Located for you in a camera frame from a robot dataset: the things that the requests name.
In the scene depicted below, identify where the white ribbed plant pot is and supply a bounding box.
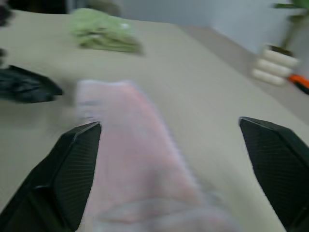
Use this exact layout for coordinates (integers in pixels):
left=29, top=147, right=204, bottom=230
left=251, top=44, right=300, bottom=86

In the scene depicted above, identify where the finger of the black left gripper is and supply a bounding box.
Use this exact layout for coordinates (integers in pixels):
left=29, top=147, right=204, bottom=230
left=0, top=65, right=63, bottom=103

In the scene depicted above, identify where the green towel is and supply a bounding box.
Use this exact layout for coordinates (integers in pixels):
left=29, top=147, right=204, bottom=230
left=69, top=8, right=145, bottom=54

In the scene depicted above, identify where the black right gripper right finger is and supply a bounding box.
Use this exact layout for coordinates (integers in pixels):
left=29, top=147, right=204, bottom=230
left=239, top=116, right=309, bottom=232

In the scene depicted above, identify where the orange and black object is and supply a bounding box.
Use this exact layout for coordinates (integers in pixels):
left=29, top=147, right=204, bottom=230
left=288, top=74, right=309, bottom=94

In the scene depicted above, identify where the pink towel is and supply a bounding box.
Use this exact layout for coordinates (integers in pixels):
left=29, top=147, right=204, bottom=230
left=76, top=79, right=239, bottom=232

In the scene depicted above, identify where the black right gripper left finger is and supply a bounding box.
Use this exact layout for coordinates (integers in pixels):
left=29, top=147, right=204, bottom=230
left=0, top=121, right=102, bottom=232

